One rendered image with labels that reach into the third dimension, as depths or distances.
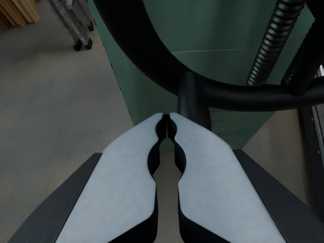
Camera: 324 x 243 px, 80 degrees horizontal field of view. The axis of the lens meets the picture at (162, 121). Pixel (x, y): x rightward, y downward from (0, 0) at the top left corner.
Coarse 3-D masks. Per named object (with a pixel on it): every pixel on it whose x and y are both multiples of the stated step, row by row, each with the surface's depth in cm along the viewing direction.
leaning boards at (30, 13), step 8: (0, 0) 124; (8, 0) 124; (16, 0) 126; (24, 0) 127; (32, 0) 147; (40, 0) 150; (0, 8) 128; (8, 8) 125; (16, 8) 131; (24, 8) 130; (32, 8) 135; (0, 16) 131; (8, 16) 133; (16, 16) 130; (24, 16) 137; (32, 16) 135; (8, 24) 137; (24, 24) 137
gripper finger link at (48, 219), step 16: (96, 160) 8; (80, 176) 7; (64, 192) 7; (80, 192) 7; (48, 208) 6; (64, 208) 6; (32, 224) 6; (48, 224) 6; (64, 224) 6; (16, 240) 5; (32, 240) 5; (48, 240) 5
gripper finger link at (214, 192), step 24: (168, 120) 11; (192, 144) 9; (216, 144) 9; (192, 168) 8; (216, 168) 7; (240, 168) 7; (192, 192) 7; (216, 192) 7; (240, 192) 6; (192, 216) 6; (216, 216) 6; (240, 216) 6; (264, 216) 6; (192, 240) 6; (216, 240) 6; (240, 240) 5; (264, 240) 5
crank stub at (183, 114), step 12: (192, 72) 16; (180, 84) 16; (192, 84) 15; (180, 96) 15; (192, 96) 14; (204, 96) 15; (180, 108) 14; (192, 108) 14; (204, 108) 14; (192, 120) 13; (204, 120) 13
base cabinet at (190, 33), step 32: (160, 0) 29; (192, 0) 29; (224, 0) 29; (256, 0) 29; (160, 32) 34; (192, 32) 34; (224, 32) 34; (256, 32) 34; (128, 64) 40; (192, 64) 40; (224, 64) 40; (288, 64) 41; (128, 96) 51; (160, 96) 50; (224, 128) 67; (256, 128) 68
